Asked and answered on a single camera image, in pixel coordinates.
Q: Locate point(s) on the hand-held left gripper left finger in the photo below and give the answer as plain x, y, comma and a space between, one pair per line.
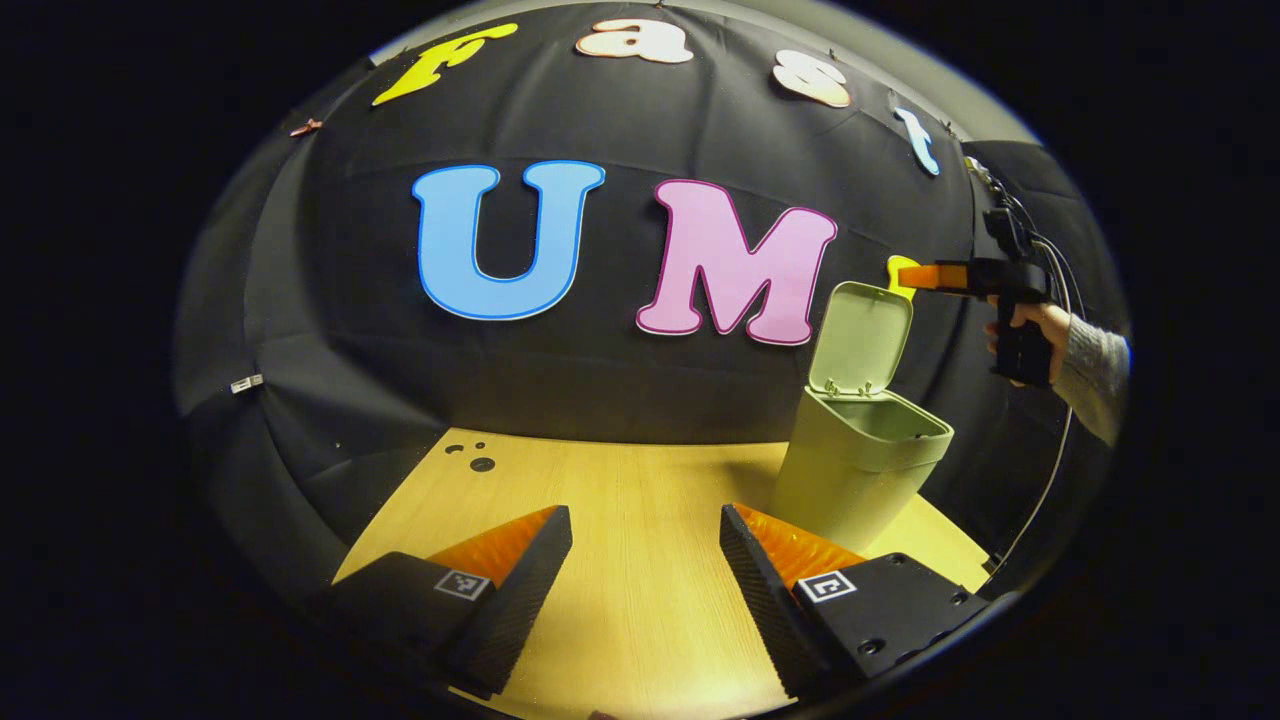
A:
515, 610

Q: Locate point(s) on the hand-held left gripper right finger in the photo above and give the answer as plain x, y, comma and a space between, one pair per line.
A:
765, 610

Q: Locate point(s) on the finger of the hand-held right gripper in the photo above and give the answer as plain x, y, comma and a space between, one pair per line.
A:
935, 278

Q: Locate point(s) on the green desktop garbage bin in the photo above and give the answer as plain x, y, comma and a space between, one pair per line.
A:
850, 470

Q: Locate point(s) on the wooden desktop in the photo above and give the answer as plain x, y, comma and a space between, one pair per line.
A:
640, 540

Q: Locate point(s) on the black backdrop cloth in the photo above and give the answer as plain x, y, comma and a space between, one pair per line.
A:
600, 400

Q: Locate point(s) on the white cloth clip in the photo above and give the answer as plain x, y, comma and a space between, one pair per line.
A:
246, 383

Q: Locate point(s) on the pink cloth clip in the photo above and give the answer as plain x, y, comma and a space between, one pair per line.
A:
306, 127

